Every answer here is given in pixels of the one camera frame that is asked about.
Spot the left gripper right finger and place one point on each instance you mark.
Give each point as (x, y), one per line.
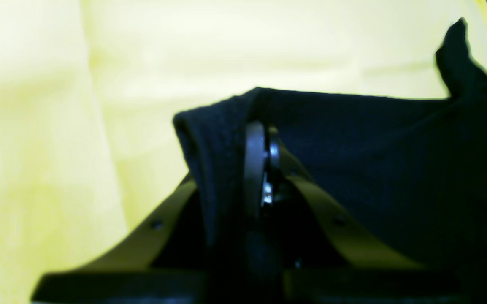
(370, 272)

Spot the black T-shirt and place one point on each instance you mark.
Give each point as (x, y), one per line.
(414, 172)

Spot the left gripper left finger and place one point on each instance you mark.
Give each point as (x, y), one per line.
(186, 251)

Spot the yellow table cloth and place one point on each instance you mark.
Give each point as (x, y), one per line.
(88, 90)

